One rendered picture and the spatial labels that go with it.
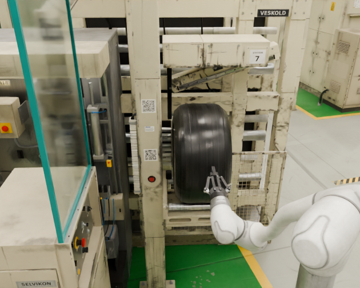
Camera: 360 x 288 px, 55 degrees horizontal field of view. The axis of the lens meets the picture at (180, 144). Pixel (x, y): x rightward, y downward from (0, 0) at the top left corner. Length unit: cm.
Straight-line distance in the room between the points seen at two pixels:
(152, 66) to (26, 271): 105
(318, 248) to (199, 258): 216
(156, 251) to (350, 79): 461
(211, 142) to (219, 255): 150
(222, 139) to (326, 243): 97
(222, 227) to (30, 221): 76
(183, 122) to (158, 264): 106
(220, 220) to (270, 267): 164
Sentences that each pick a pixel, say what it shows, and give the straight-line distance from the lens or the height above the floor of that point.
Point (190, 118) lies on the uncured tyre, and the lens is 183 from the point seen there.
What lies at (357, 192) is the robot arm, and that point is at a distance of 111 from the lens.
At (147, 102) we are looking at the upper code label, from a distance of 182.
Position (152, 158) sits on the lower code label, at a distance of 196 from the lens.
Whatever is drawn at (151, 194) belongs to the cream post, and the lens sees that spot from 209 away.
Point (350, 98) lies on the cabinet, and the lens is 632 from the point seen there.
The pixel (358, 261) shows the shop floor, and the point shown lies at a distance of 336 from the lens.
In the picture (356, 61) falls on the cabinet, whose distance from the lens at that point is 614.
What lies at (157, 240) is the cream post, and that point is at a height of 60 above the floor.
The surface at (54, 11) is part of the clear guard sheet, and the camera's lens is 137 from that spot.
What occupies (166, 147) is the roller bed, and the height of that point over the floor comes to 104.
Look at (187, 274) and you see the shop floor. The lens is 293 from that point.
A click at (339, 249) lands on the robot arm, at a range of 98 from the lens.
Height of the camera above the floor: 216
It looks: 27 degrees down
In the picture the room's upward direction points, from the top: straight up
